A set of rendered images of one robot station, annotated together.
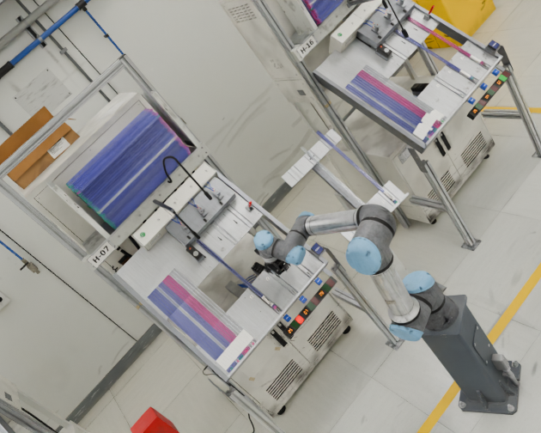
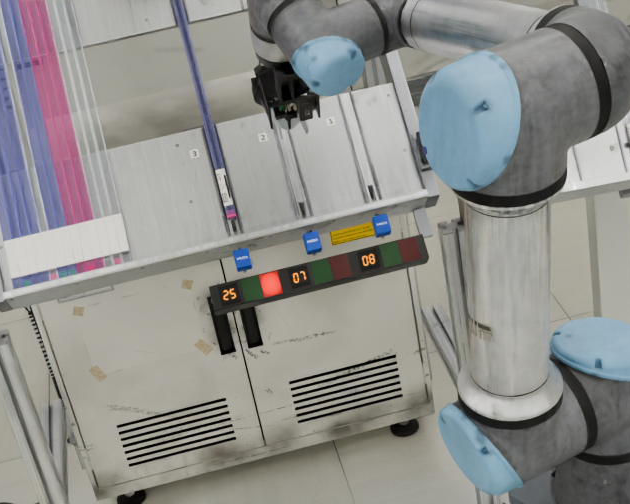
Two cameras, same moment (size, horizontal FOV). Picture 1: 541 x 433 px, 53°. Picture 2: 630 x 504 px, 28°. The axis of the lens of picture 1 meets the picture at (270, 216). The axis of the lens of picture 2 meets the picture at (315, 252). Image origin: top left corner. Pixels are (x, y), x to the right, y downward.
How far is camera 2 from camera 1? 0.67 m
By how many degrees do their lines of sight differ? 9
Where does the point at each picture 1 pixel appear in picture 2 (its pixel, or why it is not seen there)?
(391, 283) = (507, 265)
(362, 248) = (476, 85)
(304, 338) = (285, 369)
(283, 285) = (289, 179)
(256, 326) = (154, 229)
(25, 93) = not seen: outside the picture
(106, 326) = not seen: outside the picture
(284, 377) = (180, 427)
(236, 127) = not seen: outside the picture
